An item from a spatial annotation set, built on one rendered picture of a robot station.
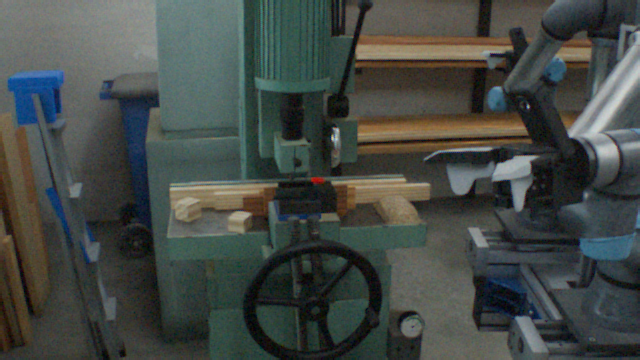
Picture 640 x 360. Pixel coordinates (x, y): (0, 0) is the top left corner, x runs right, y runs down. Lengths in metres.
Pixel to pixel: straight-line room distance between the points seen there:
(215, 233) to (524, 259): 0.84
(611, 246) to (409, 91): 3.18
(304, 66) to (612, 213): 0.74
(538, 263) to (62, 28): 2.90
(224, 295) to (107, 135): 2.48
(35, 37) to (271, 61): 2.54
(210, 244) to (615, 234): 0.84
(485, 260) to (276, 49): 0.80
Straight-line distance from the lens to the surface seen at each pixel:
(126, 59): 3.68
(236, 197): 1.47
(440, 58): 3.44
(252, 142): 1.63
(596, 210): 0.91
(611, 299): 1.26
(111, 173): 3.84
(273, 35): 1.33
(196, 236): 1.34
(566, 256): 1.74
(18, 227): 2.80
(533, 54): 1.71
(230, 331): 1.46
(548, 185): 0.77
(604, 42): 1.67
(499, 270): 1.69
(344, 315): 1.47
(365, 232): 1.38
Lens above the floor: 1.43
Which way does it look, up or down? 19 degrees down
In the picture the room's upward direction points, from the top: 1 degrees clockwise
